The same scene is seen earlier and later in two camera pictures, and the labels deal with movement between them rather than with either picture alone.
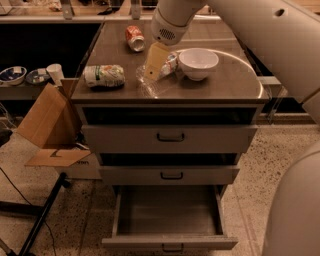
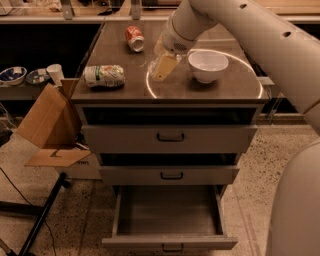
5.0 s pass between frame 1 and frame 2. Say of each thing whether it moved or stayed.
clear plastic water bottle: moved
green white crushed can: stayed
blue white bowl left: stayed
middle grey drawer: stayed
